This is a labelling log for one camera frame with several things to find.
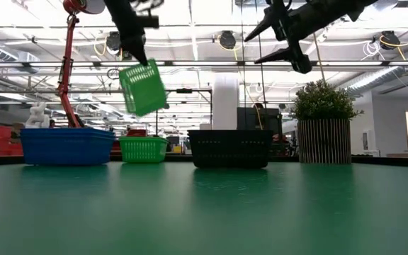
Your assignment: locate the thin black cable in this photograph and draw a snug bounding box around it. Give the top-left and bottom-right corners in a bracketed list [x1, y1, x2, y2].
[259, 35, 267, 107]

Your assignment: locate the blue plastic basket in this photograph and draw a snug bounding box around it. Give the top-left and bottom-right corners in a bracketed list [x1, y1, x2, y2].
[21, 127, 115, 133]
[20, 131, 115, 137]
[20, 136, 115, 166]

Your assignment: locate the black cabinet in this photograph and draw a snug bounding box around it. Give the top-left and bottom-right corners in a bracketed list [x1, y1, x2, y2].
[236, 106, 283, 132]

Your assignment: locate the black ceiling cable reel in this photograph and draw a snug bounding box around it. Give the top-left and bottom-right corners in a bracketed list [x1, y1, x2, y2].
[219, 30, 237, 50]
[105, 30, 123, 51]
[379, 30, 400, 50]

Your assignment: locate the white knotted sculpture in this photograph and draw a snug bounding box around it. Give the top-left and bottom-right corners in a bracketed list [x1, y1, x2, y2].
[24, 101, 51, 129]

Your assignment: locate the yellow cable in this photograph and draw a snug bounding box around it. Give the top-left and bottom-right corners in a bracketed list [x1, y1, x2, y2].
[312, 33, 329, 84]

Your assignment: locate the red desk lamp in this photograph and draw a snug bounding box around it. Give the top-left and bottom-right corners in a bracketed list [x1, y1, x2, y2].
[57, 0, 106, 129]

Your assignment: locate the white pillar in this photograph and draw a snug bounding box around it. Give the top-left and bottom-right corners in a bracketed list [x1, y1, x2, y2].
[212, 73, 241, 131]

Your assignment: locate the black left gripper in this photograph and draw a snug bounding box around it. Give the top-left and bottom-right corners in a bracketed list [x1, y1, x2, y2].
[113, 10, 159, 67]

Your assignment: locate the black table frame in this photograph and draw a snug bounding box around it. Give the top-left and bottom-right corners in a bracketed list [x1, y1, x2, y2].
[0, 154, 408, 168]

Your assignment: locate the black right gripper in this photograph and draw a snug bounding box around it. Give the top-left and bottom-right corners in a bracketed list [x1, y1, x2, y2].
[244, 0, 313, 74]

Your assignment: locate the artificial plant in striped pot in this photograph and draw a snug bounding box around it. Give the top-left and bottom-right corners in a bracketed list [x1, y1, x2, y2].
[291, 79, 365, 165]

